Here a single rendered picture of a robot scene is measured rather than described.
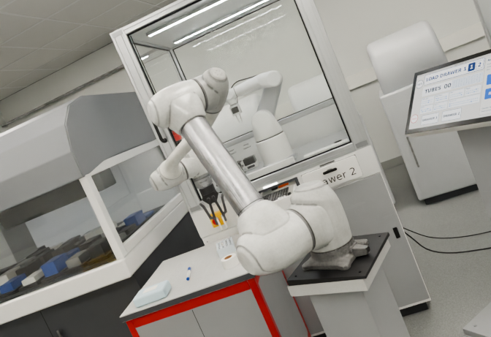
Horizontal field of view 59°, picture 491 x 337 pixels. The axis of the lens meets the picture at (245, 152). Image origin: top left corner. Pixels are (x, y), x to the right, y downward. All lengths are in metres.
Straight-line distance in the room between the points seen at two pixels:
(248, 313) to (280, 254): 0.61
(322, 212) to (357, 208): 0.92
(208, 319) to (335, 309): 0.60
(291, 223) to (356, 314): 0.38
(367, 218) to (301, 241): 1.02
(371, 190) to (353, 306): 0.92
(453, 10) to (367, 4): 0.92
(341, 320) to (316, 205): 0.40
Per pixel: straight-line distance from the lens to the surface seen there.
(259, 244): 1.32
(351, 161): 2.25
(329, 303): 1.55
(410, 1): 5.40
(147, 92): 2.37
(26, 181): 2.45
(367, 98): 5.34
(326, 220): 1.42
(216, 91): 1.61
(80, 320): 2.68
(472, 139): 2.09
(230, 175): 1.42
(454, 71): 2.08
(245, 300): 1.87
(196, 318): 1.95
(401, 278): 2.50
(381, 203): 2.34
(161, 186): 2.03
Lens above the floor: 1.38
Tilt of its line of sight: 6 degrees down
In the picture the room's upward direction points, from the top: 23 degrees counter-clockwise
